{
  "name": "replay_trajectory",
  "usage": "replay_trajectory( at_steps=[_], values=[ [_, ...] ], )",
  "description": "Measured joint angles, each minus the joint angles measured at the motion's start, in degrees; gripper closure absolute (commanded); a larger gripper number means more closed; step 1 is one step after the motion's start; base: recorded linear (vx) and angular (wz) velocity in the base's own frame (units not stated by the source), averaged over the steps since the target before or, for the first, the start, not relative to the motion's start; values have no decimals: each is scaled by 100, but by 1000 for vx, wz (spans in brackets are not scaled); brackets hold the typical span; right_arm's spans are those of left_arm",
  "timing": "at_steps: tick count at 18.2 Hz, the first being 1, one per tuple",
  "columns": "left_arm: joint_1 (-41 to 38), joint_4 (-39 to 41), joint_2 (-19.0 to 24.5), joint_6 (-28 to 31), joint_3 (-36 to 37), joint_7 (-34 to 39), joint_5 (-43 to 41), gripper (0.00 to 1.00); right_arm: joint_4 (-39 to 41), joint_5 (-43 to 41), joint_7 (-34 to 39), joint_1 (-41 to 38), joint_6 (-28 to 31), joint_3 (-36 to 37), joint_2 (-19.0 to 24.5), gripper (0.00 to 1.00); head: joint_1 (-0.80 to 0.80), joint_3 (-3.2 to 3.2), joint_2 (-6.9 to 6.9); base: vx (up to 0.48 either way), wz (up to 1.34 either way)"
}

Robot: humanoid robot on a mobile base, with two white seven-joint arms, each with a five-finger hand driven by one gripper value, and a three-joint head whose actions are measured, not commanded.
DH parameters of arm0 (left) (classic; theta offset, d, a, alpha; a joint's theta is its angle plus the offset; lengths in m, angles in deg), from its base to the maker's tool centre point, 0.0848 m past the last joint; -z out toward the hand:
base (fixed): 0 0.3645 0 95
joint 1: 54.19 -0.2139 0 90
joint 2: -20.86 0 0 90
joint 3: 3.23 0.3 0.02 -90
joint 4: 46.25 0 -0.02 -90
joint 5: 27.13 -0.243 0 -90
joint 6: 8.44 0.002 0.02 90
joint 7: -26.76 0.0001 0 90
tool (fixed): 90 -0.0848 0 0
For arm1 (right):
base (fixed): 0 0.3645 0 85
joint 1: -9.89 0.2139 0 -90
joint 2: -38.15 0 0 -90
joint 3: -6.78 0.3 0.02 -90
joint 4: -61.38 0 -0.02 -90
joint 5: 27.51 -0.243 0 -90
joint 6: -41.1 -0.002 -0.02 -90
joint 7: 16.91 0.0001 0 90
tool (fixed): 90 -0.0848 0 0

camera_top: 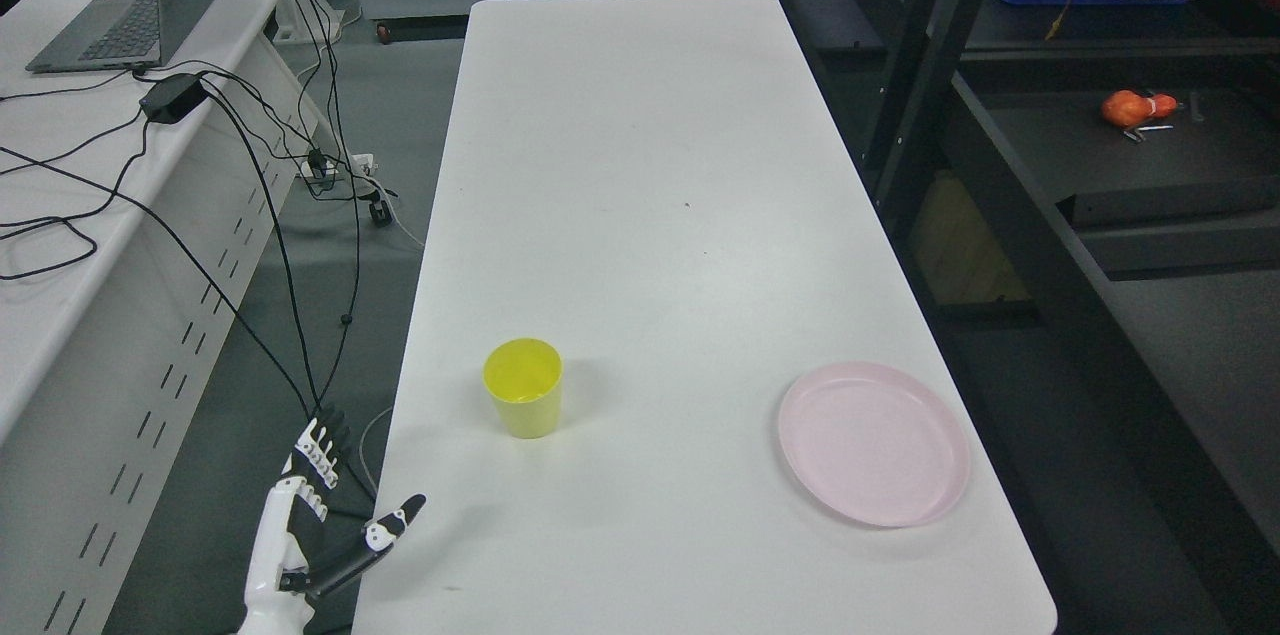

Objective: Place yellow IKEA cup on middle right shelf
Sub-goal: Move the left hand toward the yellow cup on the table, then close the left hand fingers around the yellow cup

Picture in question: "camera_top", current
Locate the white side desk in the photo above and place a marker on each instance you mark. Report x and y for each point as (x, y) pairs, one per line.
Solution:
(127, 246)

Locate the white power strip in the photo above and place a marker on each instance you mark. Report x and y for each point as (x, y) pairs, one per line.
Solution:
(323, 172)

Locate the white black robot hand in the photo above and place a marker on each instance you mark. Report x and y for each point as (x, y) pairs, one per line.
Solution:
(290, 571)

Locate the grey open laptop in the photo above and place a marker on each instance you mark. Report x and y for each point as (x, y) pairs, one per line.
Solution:
(120, 34)

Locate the dark grey metal shelf rack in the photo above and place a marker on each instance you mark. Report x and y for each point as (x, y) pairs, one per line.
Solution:
(1130, 406)

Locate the pink plastic plate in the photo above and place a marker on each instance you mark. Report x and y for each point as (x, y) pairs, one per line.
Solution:
(874, 445)

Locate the orange toy on shelf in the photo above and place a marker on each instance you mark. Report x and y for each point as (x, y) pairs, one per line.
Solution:
(1129, 109)

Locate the black power adapter brick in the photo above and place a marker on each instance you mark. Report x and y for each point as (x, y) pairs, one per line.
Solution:
(173, 98)

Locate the yellow plastic cup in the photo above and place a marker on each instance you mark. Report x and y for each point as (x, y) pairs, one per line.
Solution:
(523, 378)

